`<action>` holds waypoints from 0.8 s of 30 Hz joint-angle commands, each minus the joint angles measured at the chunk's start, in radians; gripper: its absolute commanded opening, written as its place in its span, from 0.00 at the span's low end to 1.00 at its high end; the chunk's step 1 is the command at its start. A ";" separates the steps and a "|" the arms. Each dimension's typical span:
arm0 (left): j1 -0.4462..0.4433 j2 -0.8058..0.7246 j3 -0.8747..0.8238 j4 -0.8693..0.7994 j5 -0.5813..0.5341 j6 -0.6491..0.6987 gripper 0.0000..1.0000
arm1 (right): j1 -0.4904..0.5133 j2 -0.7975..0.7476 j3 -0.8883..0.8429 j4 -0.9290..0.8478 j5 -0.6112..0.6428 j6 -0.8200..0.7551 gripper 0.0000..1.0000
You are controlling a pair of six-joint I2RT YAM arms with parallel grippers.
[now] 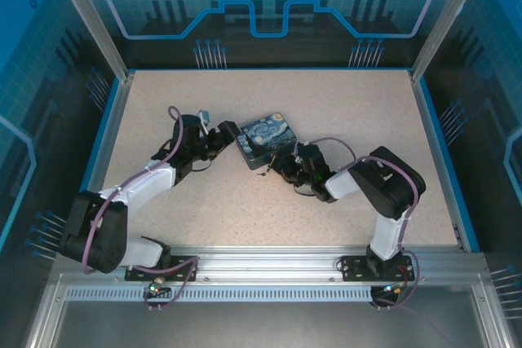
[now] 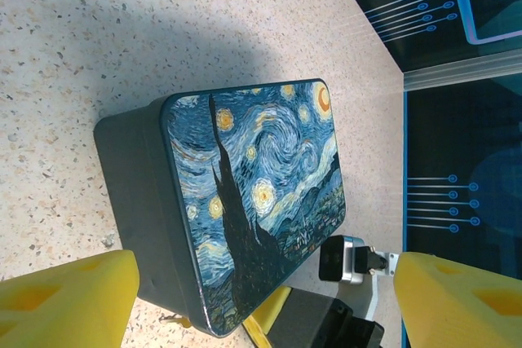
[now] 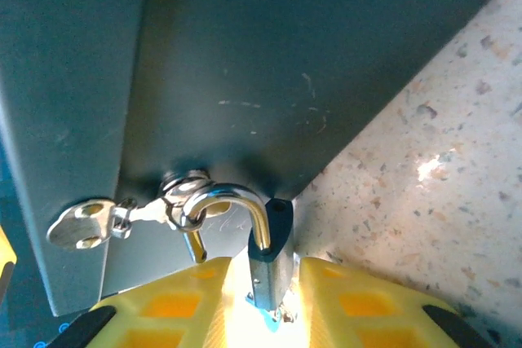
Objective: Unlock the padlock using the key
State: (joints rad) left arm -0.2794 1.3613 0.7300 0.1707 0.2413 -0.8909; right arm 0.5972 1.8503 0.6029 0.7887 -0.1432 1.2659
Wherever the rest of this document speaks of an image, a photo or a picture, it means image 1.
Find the starry night tin box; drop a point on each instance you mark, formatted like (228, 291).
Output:
(265, 132)

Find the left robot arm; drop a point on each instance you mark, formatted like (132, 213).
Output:
(98, 225)

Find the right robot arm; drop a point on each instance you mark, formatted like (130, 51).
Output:
(387, 185)

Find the blue table edge trim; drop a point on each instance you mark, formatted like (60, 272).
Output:
(285, 68)

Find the small connector with LED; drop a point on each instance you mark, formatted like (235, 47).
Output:
(155, 286)
(395, 287)

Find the grey metal panel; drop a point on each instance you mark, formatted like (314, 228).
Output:
(265, 325)

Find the aluminium side rail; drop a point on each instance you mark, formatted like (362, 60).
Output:
(107, 140)
(440, 160)

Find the aluminium mounting rail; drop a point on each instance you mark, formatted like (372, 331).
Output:
(265, 262)

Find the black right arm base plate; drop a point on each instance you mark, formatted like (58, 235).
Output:
(355, 268)

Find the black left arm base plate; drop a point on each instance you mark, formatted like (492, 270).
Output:
(183, 268)

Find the aluminium frame post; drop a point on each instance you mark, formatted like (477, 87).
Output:
(448, 18)
(93, 18)

